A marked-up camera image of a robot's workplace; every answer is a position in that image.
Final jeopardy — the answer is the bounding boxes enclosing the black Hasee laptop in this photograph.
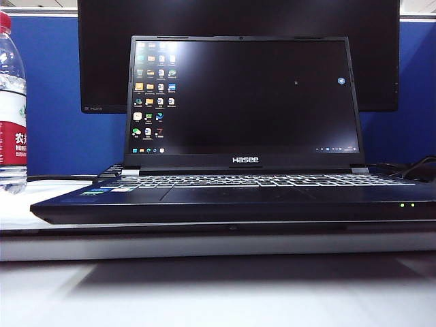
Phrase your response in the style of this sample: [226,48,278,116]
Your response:
[29,35,436,226]

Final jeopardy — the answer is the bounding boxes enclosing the black ASUS monitor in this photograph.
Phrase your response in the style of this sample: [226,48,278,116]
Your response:
[77,0,400,114]

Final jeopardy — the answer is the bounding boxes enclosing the water bottle red label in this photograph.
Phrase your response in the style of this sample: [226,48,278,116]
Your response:
[0,10,29,196]

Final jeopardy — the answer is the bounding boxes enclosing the black laptop power cable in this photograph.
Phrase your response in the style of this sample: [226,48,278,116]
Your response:
[369,155,436,182]

